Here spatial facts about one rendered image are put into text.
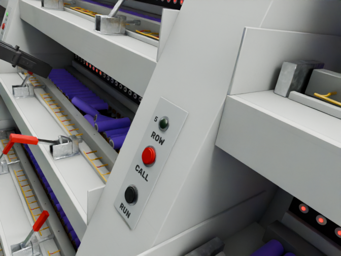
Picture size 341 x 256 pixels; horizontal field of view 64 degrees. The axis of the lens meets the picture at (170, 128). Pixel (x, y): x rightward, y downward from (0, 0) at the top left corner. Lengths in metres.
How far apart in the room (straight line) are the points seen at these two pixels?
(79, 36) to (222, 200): 0.32
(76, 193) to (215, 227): 0.18
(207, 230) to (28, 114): 0.43
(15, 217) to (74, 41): 0.37
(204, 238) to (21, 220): 0.42
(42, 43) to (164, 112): 0.65
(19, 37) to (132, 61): 0.57
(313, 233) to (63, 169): 0.33
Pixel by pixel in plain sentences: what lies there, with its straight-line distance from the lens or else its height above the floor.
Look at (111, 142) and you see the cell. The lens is 0.44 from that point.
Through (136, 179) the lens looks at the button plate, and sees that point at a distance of 0.27.
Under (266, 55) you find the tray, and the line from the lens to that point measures 0.24.
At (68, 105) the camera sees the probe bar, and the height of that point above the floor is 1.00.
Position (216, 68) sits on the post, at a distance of 0.23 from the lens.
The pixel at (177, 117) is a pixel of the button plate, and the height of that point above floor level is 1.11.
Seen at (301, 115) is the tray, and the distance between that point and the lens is 0.21.
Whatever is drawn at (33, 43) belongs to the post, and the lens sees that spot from 0.87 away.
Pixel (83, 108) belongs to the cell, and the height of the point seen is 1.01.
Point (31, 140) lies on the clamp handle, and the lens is 0.44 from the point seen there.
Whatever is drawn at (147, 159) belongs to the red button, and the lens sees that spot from 0.26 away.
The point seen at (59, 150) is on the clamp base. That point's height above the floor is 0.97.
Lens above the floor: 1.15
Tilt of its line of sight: 11 degrees down
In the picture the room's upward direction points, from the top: 25 degrees clockwise
